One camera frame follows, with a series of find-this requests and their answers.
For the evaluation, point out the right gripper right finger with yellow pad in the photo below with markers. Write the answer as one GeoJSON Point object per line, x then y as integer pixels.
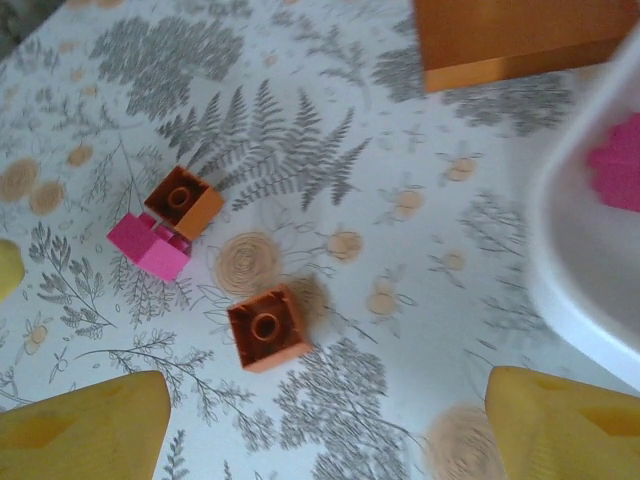
{"type": "Point", "coordinates": [570, 435]}

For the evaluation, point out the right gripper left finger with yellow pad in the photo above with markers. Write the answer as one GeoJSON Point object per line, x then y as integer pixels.
{"type": "Point", "coordinates": [75, 435]}

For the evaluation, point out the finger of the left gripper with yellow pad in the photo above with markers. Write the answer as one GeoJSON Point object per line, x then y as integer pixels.
{"type": "Point", "coordinates": [9, 270]}

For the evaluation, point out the pink lego brick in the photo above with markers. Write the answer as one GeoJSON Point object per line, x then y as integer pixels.
{"type": "Point", "coordinates": [617, 165]}
{"type": "Point", "coordinates": [150, 247]}

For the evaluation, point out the white plastic container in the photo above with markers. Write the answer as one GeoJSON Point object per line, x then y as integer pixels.
{"type": "Point", "coordinates": [575, 260]}

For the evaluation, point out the orange lego brick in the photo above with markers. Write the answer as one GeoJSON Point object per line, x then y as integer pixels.
{"type": "Point", "coordinates": [270, 330]}
{"type": "Point", "coordinates": [182, 205]}

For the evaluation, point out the floral patterned tablecloth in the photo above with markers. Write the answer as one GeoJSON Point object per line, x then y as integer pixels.
{"type": "Point", "coordinates": [350, 200]}

